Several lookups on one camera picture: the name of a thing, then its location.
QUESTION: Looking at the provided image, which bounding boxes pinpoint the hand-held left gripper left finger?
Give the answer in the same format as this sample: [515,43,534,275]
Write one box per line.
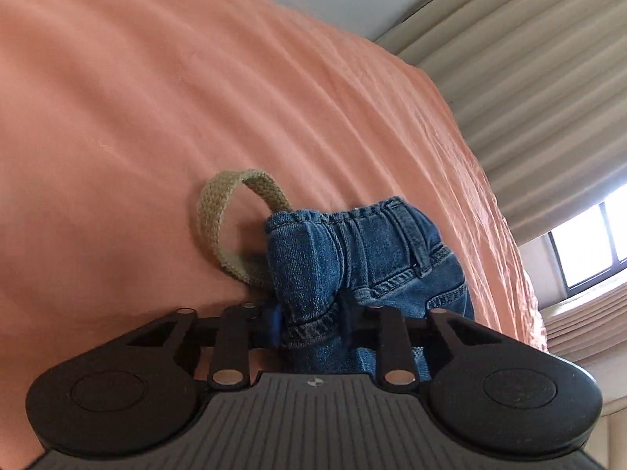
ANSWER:
[116,304,283,390]

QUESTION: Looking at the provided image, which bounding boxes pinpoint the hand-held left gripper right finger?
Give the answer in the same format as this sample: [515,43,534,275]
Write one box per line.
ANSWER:
[341,298,516,385]

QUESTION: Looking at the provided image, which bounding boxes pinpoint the blue denim pants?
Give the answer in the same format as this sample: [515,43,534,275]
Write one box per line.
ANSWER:
[197,169,476,383]

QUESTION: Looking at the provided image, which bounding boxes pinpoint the narrow beige curtain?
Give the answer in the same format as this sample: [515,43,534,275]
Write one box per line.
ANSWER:
[540,284,627,405]

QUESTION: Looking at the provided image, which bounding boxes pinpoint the window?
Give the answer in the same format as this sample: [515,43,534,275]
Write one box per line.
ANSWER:
[547,188,627,300]

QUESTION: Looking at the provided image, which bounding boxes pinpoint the orange bed sheet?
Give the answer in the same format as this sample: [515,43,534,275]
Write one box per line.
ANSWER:
[0,0,549,470]

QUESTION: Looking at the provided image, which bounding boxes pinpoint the wide beige curtain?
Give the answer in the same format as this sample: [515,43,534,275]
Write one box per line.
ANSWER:
[375,0,627,246]

